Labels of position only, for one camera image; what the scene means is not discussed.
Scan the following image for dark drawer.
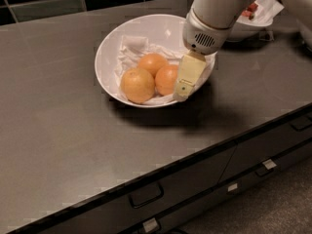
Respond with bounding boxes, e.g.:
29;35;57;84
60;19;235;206
122;138;312;234
20;144;236;234
220;104;312;181

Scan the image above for left dark drawer front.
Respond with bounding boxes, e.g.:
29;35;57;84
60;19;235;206
20;144;236;234

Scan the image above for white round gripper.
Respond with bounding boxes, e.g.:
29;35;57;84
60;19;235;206
173;8;232;101

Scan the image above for right dark drawer front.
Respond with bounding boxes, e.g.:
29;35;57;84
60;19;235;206
220;104;312;181

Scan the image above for large white bowl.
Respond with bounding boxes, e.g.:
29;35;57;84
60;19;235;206
94;14;216;109

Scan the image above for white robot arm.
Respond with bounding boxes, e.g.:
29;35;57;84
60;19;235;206
174;0;312;101

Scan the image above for white bowl with strawberries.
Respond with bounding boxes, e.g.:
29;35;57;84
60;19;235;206
192;0;273;42

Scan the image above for red strawberries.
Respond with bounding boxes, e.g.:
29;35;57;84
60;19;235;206
241;3;258;20

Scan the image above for white paper towel in bowl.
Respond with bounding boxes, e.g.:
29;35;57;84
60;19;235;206
114;34;218;106

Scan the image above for white paper under strawberries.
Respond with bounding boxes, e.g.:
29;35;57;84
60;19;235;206
248;0;284;23

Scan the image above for lower dark drawer front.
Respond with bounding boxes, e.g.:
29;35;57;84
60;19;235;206
122;138;312;234

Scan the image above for orange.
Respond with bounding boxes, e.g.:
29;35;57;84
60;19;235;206
155;64;178;96
137;53;169;77
120;67;155;103

